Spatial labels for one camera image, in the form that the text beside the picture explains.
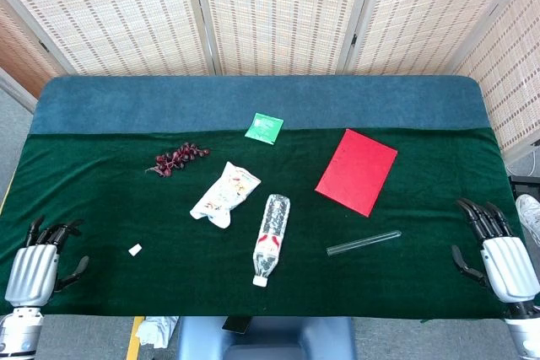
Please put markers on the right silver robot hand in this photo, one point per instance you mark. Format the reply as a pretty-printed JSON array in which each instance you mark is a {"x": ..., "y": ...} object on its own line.
[{"x": 508, "y": 267}]

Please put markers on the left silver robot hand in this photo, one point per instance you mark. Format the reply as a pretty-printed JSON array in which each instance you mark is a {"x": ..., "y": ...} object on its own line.
[{"x": 31, "y": 271}]

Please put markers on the small white cylindrical object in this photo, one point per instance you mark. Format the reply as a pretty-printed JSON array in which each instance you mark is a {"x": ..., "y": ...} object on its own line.
[{"x": 135, "y": 250}]

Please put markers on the clear glass tube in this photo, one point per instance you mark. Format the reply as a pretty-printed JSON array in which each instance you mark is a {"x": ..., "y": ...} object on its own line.
[{"x": 363, "y": 243}]

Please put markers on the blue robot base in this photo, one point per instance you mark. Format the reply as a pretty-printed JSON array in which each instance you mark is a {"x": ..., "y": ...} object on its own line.
[{"x": 287, "y": 339}]

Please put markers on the white sneaker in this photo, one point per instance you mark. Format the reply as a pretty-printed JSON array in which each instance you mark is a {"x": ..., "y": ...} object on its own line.
[{"x": 529, "y": 212}]

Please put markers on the black box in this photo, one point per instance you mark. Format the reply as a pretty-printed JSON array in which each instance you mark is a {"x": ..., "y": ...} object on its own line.
[{"x": 525, "y": 185}]

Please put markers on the dark green velvet cloth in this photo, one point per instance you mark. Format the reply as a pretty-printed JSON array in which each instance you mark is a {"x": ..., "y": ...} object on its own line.
[{"x": 105, "y": 208}]

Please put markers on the crumpled white cloth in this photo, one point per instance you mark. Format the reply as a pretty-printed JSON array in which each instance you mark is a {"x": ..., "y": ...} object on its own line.
[{"x": 154, "y": 330}]

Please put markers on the red notebook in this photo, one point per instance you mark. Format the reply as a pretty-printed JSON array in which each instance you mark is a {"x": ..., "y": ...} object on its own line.
[{"x": 356, "y": 172}]

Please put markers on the dark red grape bunch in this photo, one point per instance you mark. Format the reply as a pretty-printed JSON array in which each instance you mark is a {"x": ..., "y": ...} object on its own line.
[{"x": 177, "y": 157}]

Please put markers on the woven bamboo screen panel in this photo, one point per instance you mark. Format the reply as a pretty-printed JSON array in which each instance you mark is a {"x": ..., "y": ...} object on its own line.
[
  {"x": 422, "y": 14},
  {"x": 282, "y": 14},
  {"x": 514, "y": 82},
  {"x": 118, "y": 14},
  {"x": 17, "y": 60}
]

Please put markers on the white printed snack bag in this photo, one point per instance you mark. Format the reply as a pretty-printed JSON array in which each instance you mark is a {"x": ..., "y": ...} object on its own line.
[{"x": 223, "y": 195}]

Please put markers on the blue table cover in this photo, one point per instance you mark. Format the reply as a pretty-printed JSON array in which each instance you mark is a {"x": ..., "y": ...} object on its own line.
[{"x": 169, "y": 103}]

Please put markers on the clear plastic water bottle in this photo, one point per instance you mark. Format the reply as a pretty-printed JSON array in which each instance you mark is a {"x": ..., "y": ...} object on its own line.
[{"x": 272, "y": 229}]

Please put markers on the green foil sachet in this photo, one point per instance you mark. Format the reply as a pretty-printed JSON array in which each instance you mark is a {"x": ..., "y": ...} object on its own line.
[{"x": 263, "y": 128}]

